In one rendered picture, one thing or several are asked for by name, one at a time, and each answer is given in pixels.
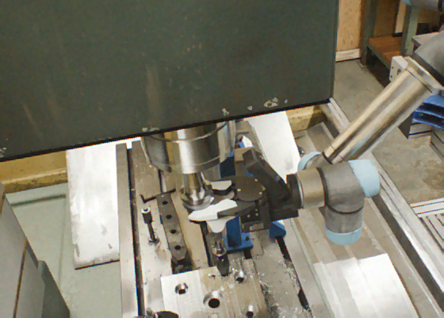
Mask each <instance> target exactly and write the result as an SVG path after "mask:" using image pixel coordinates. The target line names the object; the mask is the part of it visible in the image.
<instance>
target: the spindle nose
mask: <svg viewBox="0 0 444 318"><path fill-rule="evenodd" d="M140 141H141V144H142V147H143V150H144V154H145V156H146V158H147V160H148V161H149V162H150V164H151V165H153V166H154V167H157V168H159V169H160V170H164V171H166V172H170V173H174V174H193V173H197V172H201V171H203V170H208V169H209V168H211V167H215V166H216V165H218V164H219V163H221V162H222V161H224V160H225V159H226V158H227V157H228V156H229V155H230V154H231V153H232V151H233V147H234V146H235V120H233V121H226V122H221V123H218V124H213V125H206V126H198V127H193V128H186V129H183V130H178V131H174V132H166V133H158V134H155V135H150V136H143V137H140Z"/></svg>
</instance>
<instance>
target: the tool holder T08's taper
mask: <svg viewBox="0 0 444 318"><path fill-rule="evenodd" d="M183 186H184V194H185V195H186V196H188V197H199V196H201V195H204V194H205V192H206V190H207V185H206V183H205V179H204V177H203V174H202V173H201V172H197V173H193V174H184V175H183Z"/></svg>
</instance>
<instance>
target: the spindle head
mask: <svg viewBox="0 0 444 318"><path fill-rule="evenodd" d="M338 27H339V0H0V163H2V162H6V161H10V160H15V159H25V158H29V157H33V156H38V155H44V154H48V153H56V152H61V151H68V150H72V149H76V148H84V147H91V146H96V145H99V144H107V143H111V142H115V141H119V140H130V139H135V138H139V137H143V136H150V135H155V134H158V133H166V132H174V131H178V130H183V129H186V128H193V127H198V126H206V125H213V124H218V123H221V122H226V121H233V120H237V119H245V118H249V117H257V116H261V115H265V114H269V113H280V112H285V111H289V110H293V109H300V108H304V107H309V106H316V105H323V104H328V103H330V99H329V98H333V96H334V87H335V57H336V47H337V37H338Z"/></svg>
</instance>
